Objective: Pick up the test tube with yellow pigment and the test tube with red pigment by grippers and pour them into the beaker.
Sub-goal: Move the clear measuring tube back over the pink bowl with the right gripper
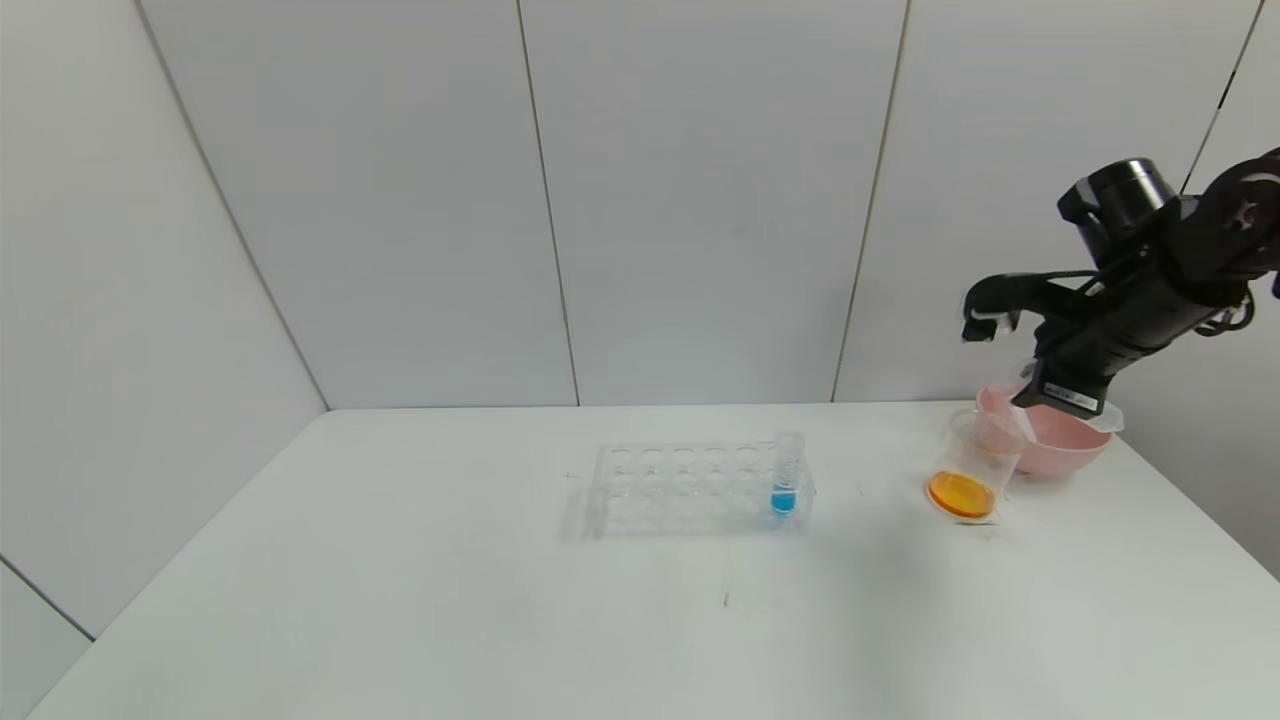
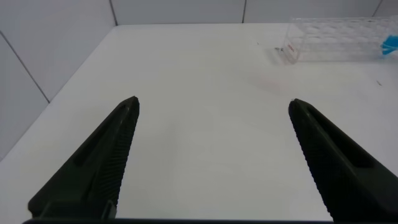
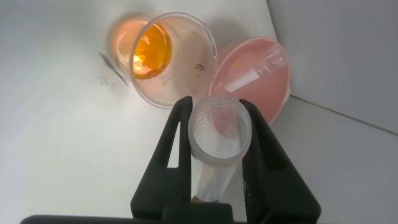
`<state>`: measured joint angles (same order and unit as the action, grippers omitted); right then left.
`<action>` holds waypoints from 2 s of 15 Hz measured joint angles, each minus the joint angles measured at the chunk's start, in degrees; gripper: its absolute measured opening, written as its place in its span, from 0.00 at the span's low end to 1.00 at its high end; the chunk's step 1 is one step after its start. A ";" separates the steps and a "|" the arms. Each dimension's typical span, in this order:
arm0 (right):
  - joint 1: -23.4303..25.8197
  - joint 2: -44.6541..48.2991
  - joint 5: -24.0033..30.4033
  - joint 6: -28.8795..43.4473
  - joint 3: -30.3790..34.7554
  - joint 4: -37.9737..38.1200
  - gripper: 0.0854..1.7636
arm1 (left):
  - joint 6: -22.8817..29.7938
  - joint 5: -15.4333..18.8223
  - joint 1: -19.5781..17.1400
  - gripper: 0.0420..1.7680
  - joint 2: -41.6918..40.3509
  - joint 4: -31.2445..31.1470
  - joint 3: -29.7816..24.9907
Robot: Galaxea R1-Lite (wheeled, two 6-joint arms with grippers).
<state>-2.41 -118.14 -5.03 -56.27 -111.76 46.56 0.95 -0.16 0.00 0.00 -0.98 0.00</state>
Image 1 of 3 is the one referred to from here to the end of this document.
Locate red pigment test tube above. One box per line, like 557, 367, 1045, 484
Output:
998, 390, 1043, 443

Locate clear acrylic test tube rack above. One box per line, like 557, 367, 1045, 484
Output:
588, 438, 814, 540

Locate blue pigment test tube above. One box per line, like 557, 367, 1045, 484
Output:
770, 431, 807, 518

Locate clear plastic beaker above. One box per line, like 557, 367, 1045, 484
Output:
924, 408, 1026, 523

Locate pink bowl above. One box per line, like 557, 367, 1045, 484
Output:
975, 385, 1114, 477

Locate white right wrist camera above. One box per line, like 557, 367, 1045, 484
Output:
961, 275, 1046, 344

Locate black arm cable white tag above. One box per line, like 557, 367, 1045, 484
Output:
1195, 285, 1259, 338

